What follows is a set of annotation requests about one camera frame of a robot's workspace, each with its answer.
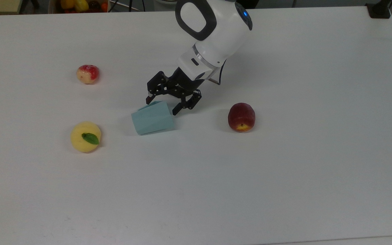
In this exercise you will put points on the red toy strawberry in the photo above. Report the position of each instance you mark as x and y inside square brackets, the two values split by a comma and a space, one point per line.
[87, 74]

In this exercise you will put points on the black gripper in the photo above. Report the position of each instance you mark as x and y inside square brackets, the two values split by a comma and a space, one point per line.
[180, 85]

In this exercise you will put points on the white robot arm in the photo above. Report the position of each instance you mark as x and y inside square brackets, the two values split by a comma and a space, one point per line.
[216, 30]

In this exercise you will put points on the black tripod stand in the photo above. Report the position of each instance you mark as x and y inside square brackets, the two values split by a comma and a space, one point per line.
[144, 4]

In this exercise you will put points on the container of colourful toy fruit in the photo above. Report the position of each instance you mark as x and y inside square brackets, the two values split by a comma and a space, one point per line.
[80, 5]

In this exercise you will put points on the yellow toy fruit green leaf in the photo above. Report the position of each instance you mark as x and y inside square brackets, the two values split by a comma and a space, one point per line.
[80, 141]

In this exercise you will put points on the red apple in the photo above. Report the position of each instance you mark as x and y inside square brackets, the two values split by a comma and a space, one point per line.
[241, 115]

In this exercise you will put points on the light blue faceted mug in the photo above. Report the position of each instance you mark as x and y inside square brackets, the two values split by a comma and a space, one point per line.
[151, 119]

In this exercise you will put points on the black table clamp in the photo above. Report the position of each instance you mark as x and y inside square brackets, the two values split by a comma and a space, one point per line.
[378, 10]

